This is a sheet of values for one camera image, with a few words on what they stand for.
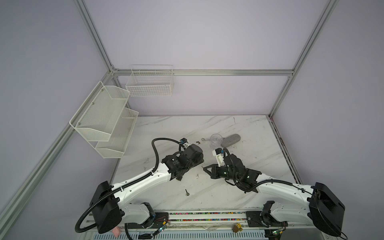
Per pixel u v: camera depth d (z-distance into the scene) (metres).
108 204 0.39
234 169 0.59
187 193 0.82
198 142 1.04
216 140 1.03
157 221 0.73
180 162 0.56
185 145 0.70
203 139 1.07
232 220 0.75
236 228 0.70
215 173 0.67
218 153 0.72
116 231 0.69
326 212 0.41
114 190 0.41
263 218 0.65
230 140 1.02
